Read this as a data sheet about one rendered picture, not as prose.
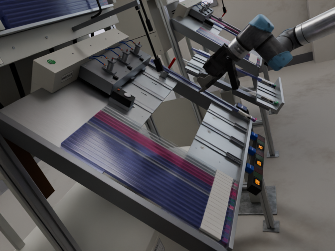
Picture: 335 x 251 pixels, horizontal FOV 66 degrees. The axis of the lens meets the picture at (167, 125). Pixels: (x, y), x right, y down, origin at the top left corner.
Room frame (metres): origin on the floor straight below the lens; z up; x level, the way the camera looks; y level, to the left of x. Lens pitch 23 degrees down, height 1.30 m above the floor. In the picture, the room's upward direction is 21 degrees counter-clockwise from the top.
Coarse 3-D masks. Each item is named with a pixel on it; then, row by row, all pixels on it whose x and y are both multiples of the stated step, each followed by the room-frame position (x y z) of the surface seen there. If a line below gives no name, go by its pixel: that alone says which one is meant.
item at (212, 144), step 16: (208, 112) 1.02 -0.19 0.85; (224, 112) 1.06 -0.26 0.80; (208, 128) 0.92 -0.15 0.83; (224, 128) 0.95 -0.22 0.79; (240, 128) 0.97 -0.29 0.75; (192, 144) 0.81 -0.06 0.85; (208, 144) 0.83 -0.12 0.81; (224, 144) 0.85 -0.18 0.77; (240, 144) 0.87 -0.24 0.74; (208, 160) 0.75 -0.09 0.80; (224, 160) 0.77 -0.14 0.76; (240, 160) 0.79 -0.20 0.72
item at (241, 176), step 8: (248, 128) 0.97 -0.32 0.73; (248, 136) 0.91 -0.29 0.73; (248, 144) 0.86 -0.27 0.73; (240, 168) 0.74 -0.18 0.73; (240, 176) 0.69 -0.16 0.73; (240, 184) 0.66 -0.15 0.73; (240, 192) 0.63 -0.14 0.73; (232, 216) 0.55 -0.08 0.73; (232, 224) 0.52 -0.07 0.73; (232, 232) 0.50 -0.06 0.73; (232, 240) 0.48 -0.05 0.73; (232, 248) 0.46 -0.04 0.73
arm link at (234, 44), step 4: (232, 40) 0.95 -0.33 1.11; (236, 40) 0.92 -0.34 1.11; (228, 44) 0.96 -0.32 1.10; (232, 44) 0.93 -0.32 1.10; (236, 44) 0.92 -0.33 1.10; (228, 48) 0.95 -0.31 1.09; (232, 48) 0.93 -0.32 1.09; (236, 48) 0.92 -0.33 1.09; (240, 48) 0.91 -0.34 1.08; (232, 52) 0.93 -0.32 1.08; (236, 52) 0.92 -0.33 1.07; (240, 52) 0.91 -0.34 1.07; (244, 52) 0.91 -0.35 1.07; (248, 52) 0.92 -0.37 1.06; (236, 56) 0.92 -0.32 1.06; (240, 56) 0.92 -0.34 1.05; (244, 56) 0.93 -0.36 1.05
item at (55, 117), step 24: (144, 72) 1.16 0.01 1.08; (48, 96) 0.83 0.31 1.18; (72, 96) 0.87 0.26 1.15; (96, 96) 0.90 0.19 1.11; (144, 96) 0.99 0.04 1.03; (24, 120) 0.71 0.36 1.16; (48, 120) 0.74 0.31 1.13; (72, 120) 0.76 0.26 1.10; (144, 120) 0.86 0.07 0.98; (96, 168) 0.62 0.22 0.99
